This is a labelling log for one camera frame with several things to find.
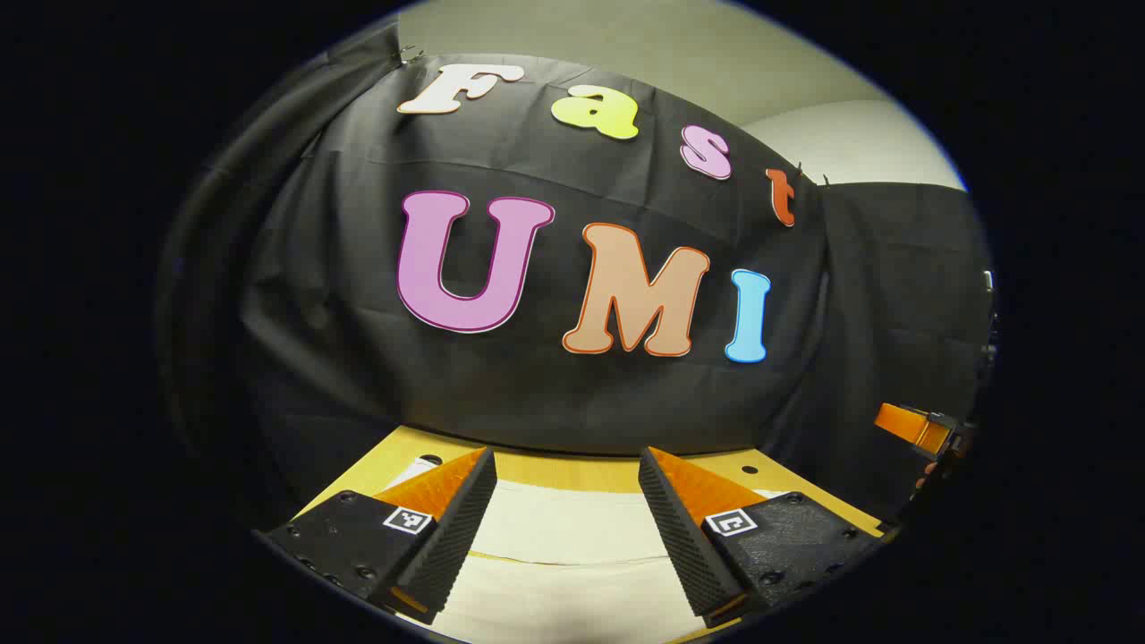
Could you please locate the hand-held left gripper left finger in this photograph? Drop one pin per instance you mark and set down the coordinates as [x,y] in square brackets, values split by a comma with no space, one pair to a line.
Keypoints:
[456,537]

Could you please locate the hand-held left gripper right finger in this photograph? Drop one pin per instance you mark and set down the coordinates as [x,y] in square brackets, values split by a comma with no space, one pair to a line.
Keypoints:
[680,537]

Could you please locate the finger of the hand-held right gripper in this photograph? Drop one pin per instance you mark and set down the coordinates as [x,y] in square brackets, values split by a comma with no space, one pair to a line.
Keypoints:
[912,427]

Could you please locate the white jeans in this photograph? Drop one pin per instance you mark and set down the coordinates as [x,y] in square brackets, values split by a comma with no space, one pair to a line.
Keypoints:
[572,537]

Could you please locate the black backdrop cloth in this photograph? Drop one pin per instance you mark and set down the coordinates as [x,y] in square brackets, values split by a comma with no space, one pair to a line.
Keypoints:
[626,394]

